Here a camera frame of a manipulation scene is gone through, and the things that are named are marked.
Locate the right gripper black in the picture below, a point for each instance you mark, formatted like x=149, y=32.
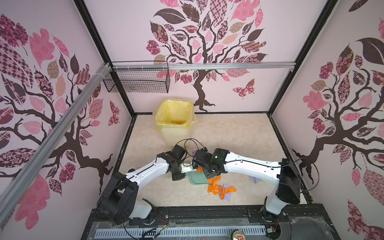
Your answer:
x=207, y=175

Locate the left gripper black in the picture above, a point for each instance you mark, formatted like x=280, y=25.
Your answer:
x=180, y=176

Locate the green plastic dustpan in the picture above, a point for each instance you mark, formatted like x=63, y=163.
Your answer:
x=197, y=178

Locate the orange purple paper pile front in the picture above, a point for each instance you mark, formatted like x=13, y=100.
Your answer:
x=223, y=191

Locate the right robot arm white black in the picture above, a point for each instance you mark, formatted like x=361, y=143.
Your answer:
x=281, y=174

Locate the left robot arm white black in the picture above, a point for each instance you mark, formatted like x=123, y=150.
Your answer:
x=119, y=199

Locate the cream trash bin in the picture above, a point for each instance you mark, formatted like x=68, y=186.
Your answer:
x=173, y=136

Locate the yellow bin liner bag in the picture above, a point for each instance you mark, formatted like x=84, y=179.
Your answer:
x=175, y=114

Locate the metal can top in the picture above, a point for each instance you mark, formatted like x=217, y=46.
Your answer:
x=237, y=235

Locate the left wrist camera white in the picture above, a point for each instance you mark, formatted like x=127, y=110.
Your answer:
x=186, y=169

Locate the white slotted cable duct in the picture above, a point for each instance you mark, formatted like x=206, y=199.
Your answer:
x=177, y=232

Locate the black wire basket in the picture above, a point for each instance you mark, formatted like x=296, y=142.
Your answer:
x=138, y=77

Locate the aluminium rail back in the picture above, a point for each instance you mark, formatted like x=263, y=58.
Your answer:
x=222, y=66

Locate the aluminium rail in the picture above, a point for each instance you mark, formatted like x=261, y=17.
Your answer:
x=17, y=188
x=222, y=66

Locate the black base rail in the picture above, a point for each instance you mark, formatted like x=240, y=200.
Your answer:
x=296, y=222

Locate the aluminium rail left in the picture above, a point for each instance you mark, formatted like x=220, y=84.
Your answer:
x=17, y=188

